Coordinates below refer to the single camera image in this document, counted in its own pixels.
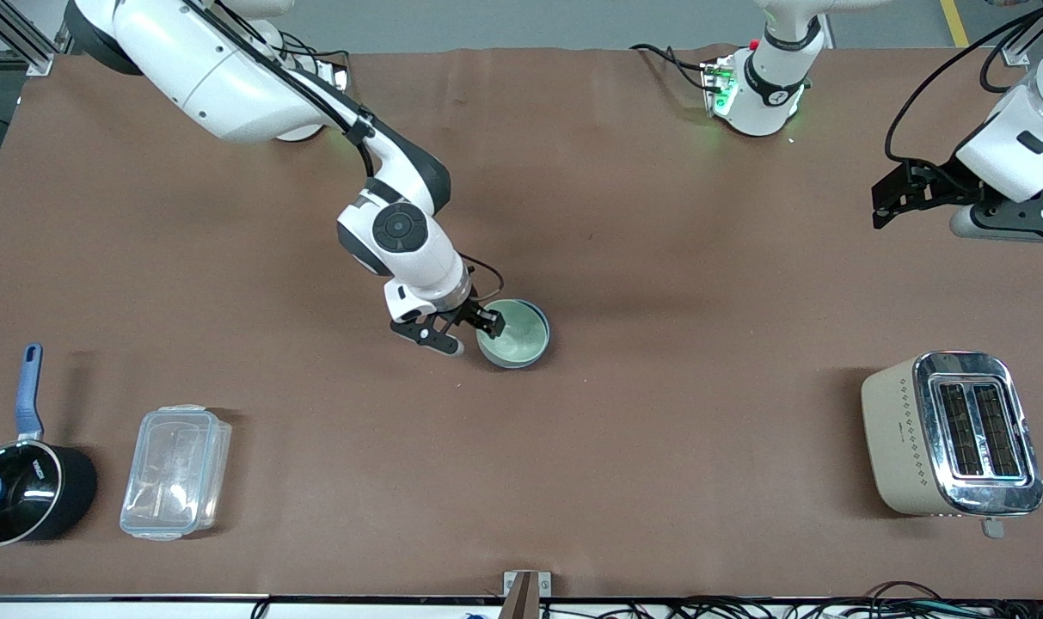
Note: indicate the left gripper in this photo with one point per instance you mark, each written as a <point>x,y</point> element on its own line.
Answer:
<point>945,178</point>

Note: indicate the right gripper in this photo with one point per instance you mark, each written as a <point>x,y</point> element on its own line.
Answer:
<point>464,310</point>

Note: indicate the blue bowl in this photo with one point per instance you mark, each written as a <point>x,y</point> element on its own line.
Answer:
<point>545,348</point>

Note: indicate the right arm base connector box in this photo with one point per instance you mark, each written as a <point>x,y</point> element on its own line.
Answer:
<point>339,77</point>

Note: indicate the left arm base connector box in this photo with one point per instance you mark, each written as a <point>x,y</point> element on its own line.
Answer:
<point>719,86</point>

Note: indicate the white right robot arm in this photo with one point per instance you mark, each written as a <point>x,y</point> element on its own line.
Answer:
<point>229,77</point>

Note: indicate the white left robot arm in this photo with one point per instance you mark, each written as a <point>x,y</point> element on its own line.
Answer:
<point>775,86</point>

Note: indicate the brown table mat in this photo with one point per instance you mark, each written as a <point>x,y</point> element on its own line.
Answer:
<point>659,258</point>

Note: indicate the beige chrome toaster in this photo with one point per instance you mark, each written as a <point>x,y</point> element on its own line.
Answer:
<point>908,438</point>

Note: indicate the clear plastic lidded container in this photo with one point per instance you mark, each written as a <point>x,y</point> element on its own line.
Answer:
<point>175,473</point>

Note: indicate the glass lid blue knob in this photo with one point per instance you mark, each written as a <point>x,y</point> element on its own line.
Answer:
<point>14,490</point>

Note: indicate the silver metal bracket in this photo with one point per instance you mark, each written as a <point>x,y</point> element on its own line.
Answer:
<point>545,585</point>

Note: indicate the brown upright post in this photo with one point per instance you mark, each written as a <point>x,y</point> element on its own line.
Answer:
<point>521,597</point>

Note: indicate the aluminium frame profile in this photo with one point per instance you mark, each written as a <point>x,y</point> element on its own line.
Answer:
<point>14,30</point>

